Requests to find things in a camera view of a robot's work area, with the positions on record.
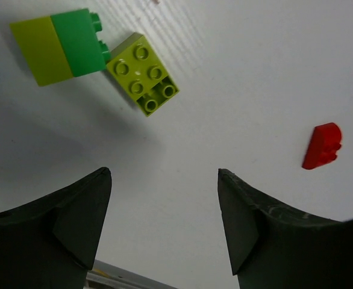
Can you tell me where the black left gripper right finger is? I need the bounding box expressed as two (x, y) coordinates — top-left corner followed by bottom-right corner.
(217, 169), (353, 288)

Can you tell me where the lime lego brick with studs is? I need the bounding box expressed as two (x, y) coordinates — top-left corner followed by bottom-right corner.
(106, 33), (179, 116)

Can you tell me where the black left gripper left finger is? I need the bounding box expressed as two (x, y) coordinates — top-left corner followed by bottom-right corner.
(0, 167), (112, 288)

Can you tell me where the red curved lego piece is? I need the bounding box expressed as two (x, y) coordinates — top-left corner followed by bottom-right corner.
(302, 122), (342, 170)

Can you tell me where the lime green lego stack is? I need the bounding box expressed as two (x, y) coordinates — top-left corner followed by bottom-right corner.
(10, 8), (111, 87)

